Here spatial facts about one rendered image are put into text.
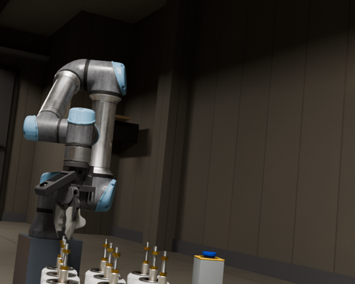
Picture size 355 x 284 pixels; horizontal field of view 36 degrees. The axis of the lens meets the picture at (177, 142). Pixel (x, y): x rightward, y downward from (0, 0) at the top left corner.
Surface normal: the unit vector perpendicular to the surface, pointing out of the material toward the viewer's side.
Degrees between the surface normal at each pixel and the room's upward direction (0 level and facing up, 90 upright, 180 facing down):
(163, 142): 90
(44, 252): 90
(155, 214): 90
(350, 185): 90
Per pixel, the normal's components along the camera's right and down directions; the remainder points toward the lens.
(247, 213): -0.87, -0.14
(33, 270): 0.48, -0.06
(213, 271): 0.23, -0.09
